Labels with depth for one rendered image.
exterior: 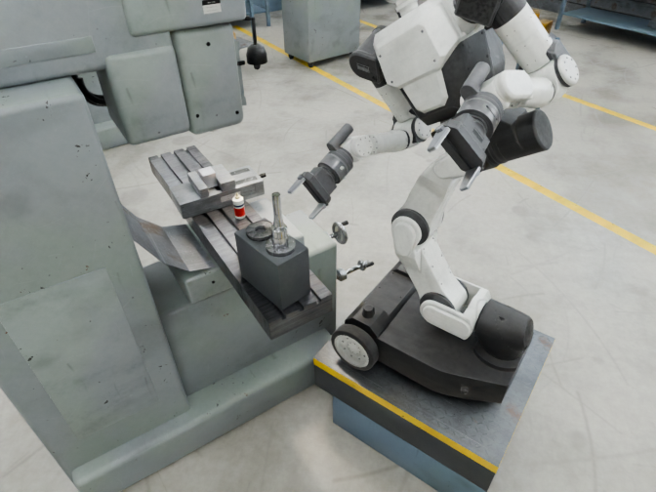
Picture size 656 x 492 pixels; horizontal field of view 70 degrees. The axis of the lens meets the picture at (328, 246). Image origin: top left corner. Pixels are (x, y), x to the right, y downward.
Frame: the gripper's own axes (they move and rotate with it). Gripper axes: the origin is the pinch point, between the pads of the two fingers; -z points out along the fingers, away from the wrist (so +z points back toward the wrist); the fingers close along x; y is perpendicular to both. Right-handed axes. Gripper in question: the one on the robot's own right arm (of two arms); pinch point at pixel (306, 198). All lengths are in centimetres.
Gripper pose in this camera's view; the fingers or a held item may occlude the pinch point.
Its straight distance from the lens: 141.5
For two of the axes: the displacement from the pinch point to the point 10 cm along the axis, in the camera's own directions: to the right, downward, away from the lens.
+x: -5.7, -6.7, -4.8
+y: 5.6, 1.1, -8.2
